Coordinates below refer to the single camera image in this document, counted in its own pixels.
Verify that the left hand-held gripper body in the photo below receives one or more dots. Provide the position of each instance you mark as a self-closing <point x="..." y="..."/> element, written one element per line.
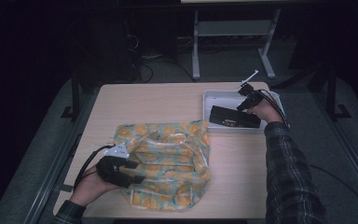
<point x="110" y="171"/>

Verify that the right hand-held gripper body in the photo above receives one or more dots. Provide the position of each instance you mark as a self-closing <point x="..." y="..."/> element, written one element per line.
<point x="251" y="93"/>

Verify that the black box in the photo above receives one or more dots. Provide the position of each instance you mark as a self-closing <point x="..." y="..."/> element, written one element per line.
<point x="230" y="117"/>

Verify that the white plastic tray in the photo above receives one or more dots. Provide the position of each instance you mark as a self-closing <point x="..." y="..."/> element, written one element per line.
<point x="223" y="99"/>

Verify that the orange print cloth bag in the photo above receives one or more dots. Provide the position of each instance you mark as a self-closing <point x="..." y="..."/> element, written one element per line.
<point x="167" y="155"/>

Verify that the person's right hand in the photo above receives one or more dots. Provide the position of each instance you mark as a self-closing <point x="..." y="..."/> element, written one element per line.
<point x="265" y="112"/>

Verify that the person's left hand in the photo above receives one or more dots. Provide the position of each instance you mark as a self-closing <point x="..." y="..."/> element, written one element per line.
<point x="90" y="188"/>

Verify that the grey tape strip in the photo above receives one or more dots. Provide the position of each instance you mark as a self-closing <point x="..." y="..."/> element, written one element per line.
<point x="66" y="188"/>

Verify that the white metal desk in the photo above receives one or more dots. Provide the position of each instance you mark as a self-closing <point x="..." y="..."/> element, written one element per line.
<point x="233" y="28"/>

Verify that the black metal stand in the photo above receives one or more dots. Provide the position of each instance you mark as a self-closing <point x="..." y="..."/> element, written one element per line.
<point x="332" y="93"/>
<point x="75" y="99"/>

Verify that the aluminium rail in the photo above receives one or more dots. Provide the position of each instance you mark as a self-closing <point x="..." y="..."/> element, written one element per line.
<point x="52" y="174"/>
<point x="348" y="149"/>

